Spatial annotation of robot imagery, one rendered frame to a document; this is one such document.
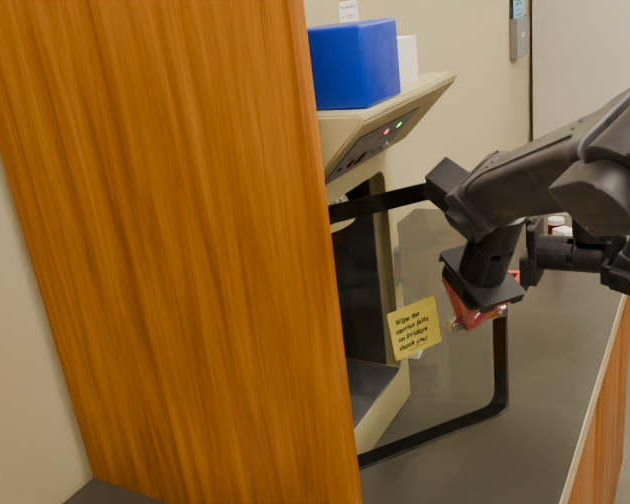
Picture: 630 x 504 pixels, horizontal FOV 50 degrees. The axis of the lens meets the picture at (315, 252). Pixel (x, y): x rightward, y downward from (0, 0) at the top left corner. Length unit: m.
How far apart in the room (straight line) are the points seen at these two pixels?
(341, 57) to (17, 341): 0.64
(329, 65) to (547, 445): 0.69
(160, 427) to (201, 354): 0.18
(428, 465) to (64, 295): 0.60
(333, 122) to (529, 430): 0.65
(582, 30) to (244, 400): 3.20
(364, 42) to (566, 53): 3.11
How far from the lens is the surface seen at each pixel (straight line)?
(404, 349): 0.96
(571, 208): 0.42
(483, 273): 0.84
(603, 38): 3.81
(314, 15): 0.89
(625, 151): 0.36
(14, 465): 1.16
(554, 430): 1.18
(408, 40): 0.94
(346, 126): 0.75
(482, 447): 1.14
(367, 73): 0.77
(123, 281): 0.93
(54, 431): 1.19
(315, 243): 0.71
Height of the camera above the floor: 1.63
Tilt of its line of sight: 21 degrees down
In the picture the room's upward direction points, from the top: 7 degrees counter-clockwise
